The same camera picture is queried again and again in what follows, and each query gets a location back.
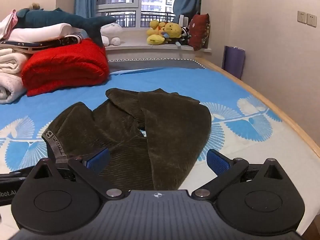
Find cream folded blanket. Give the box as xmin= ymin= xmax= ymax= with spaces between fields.
xmin=0 ymin=47 xmax=29 ymax=75

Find yellow duck plush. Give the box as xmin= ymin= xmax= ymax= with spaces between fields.
xmin=146 ymin=19 xmax=167 ymax=45

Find white seal plush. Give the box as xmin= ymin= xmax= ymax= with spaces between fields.
xmin=100 ymin=23 xmax=124 ymax=47

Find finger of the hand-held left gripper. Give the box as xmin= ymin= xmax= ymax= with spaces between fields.
xmin=9 ymin=165 xmax=37 ymax=178

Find red patterned cushion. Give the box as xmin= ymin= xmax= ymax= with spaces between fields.
xmin=188 ymin=14 xmax=210 ymax=51

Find purple paper bag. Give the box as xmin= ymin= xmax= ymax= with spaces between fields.
xmin=222 ymin=45 xmax=246 ymax=79

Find dark olive corduroy pants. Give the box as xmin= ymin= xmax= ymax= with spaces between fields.
xmin=41 ymin=87 xmax=212 ymax=192

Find white device on sill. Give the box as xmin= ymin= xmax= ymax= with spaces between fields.
xmin=179 ymin=14 xmax=190 ymax=28

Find teal shark plush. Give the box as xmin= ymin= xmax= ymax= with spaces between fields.
xmin=12 ymin=7 xmax=117 ymax=48

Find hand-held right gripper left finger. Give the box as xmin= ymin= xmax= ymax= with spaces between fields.
xmin=32 ymin=147 xmax=130 ymax=202

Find pink and white cloth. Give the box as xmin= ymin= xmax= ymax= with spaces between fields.
xmin=0 ymin=9 xmax=18 ymax=40

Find yellow bear plush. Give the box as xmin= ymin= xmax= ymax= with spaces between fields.
xmin=164 ymin=22 xmax=182 ymax=44

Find black and white plush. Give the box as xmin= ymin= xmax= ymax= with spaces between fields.
xmin=179 ymin=26 xmax=192 ymax=44

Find navy star patterned cloth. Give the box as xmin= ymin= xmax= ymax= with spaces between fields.
xmin=0 ymin=34 xmax=83 ymax=53

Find white folded sheet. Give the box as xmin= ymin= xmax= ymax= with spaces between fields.
xmin=7 ymin=23 xmax=83 ymax=42

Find red folded blanket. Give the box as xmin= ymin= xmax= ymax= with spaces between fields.
xmin=21 ymin=37 xmax=110 ymax=97

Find wooden bed frame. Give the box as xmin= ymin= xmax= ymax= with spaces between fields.
xmin=194 ymin=57 xmax=320 ymax=158

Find beige wall socket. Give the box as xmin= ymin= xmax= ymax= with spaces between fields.
xmin=297 ymin=10 xmax=308 ymax=24
xmin=306 ymin=13 xmax=317 ymax=27

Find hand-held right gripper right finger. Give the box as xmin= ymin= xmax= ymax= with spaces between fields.
xmin=191 ymin=149 xmax=284 ymax=202

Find white quilted blanket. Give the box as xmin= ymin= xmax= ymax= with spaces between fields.
xmin=0 ymin=72 xmax=28 ymax=104

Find grey studded headboard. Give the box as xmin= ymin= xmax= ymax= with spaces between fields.
xmin=107 ymin=59 xmax=206 ymax=73

